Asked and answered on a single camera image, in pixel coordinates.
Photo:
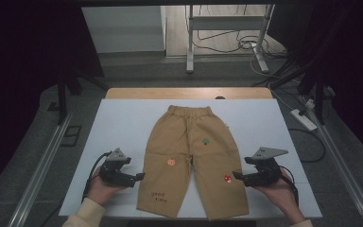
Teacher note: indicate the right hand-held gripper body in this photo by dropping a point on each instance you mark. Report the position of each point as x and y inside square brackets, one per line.
[266, 171]

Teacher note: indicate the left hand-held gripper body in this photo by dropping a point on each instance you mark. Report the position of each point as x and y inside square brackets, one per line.
[115, 170]

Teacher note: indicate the tan children's pants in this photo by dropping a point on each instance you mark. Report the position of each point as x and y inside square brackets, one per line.
[182, 135]

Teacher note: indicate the person's left hand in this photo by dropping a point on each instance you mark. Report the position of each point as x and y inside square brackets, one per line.
[99, 189]

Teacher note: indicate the person's right hand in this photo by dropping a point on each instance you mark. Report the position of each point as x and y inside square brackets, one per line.
[285, 195]

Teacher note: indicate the white table cover board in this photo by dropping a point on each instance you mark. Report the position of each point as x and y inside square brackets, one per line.
[123, 119]

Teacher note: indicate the white power strip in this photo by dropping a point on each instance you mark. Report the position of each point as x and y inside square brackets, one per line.
[303, 119]

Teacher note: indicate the black metal stand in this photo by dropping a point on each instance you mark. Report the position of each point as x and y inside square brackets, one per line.
[62, 97]
[319, 101]

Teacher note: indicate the wooden table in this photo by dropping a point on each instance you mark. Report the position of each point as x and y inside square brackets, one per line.
[170, 93]

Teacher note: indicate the dark curtain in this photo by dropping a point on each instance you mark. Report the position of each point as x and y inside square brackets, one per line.
[19, 78]
[353, 63]

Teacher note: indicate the aluminium floor rail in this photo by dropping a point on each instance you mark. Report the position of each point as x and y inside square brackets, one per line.
[343, 170]
[41, 170]

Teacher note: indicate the white metal stand frame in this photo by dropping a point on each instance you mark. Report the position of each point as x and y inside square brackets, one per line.
[189, 38]

